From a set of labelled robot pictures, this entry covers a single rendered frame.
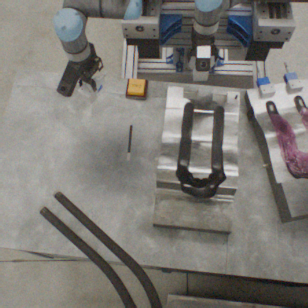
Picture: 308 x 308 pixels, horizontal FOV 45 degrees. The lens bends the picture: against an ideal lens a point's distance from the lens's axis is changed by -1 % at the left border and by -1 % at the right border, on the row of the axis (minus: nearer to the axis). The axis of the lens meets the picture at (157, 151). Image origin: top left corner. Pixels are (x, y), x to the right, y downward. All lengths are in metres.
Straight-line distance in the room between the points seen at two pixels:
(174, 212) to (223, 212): 0.16
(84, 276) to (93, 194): 0.86
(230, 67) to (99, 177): 1.18
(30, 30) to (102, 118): 1.50
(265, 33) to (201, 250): 0.81
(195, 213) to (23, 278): 1.24
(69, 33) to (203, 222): 0.71
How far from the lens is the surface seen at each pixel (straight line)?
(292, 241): 1.37
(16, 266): 2.26
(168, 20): 1.56
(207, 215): 1.27
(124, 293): 1.21
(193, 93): 1.42
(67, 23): 1.06
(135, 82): 1.48
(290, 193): 1.29
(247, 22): 1.58
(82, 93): 1.34
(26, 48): 2.77
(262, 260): 1.34
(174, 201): 1.27
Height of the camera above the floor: 2.10
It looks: 69 degrees down
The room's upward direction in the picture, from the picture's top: 4 degrees counter-clockwise
